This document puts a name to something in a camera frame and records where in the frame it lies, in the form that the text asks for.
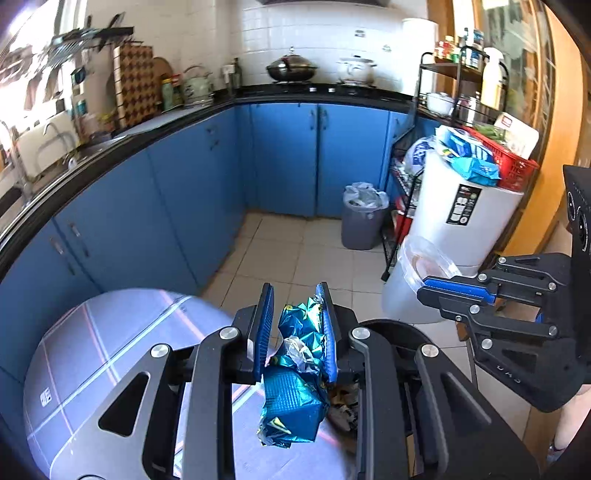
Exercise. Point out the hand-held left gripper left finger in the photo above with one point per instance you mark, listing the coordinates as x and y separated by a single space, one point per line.
261 332

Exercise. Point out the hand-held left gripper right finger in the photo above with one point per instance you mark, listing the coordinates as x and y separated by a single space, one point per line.
328 332

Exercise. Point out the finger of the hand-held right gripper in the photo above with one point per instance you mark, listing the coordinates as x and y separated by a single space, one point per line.
485 316
455 287

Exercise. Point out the black trash bin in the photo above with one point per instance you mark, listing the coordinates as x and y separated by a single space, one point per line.
392 334

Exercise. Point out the teal foil wrapper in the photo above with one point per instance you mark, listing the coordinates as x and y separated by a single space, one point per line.
295 397

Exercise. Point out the person's right forearm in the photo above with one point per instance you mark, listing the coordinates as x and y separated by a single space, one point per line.
565 424

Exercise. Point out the grey trash bin with bag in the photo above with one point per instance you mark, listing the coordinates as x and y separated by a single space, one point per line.
364 221

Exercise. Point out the white cylindrical appliance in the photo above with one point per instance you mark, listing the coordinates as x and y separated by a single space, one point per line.
452 230

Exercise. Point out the blue wipes packet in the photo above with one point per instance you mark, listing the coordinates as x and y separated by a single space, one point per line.
475 169

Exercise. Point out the red plastic basket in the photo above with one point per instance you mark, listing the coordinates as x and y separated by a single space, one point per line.
512 171

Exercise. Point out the white blue printed bag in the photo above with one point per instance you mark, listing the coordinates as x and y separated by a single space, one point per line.
418 154

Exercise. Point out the blue white packet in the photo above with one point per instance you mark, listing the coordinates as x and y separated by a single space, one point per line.
461 143

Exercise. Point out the blue lower cabinets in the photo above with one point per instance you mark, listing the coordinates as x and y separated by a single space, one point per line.
184 198

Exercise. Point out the white food tray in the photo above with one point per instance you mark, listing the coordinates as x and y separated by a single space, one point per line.
517 131

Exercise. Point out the blue plaid tablecloth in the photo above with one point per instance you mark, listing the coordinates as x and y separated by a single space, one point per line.
92 369

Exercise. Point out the steel pot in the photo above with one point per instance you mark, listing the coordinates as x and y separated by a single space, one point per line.
468 108

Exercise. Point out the small white lidded pot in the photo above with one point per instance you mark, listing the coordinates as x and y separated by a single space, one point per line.
438 102

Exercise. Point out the cream spray bottle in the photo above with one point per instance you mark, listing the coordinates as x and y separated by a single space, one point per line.
491 78

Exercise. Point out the black countertop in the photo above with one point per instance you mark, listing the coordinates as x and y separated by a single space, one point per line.
138 134

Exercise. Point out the white ceramic pot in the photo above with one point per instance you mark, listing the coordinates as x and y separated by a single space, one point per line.
355 70

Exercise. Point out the pale green kettle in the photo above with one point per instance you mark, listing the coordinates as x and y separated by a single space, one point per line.
198 88

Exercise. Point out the dark glass bottle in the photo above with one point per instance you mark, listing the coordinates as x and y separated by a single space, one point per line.
236 74

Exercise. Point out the dark wok with lid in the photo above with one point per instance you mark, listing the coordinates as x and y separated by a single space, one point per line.
292 69

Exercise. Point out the checkered wooden cutting board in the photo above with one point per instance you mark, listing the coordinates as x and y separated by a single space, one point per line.
136 87

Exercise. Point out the small steel faucet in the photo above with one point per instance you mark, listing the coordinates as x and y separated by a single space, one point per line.
55 134

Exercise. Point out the metal dish rack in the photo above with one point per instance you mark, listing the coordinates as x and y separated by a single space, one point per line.
92 37

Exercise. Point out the wooden door frame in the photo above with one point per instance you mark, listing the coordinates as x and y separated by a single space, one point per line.
554 115

